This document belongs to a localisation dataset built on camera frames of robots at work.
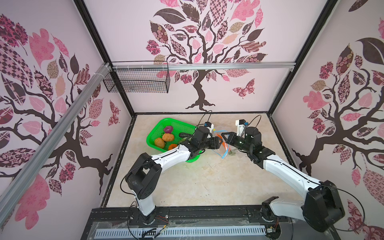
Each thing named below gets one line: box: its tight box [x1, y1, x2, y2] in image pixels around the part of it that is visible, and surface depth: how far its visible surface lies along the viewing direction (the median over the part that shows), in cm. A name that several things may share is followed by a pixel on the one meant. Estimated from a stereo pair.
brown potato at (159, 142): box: [155, 137, 165, 149], surface depth 99 cm
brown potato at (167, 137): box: [162, 133, 174, 142], surface depth 102 cm
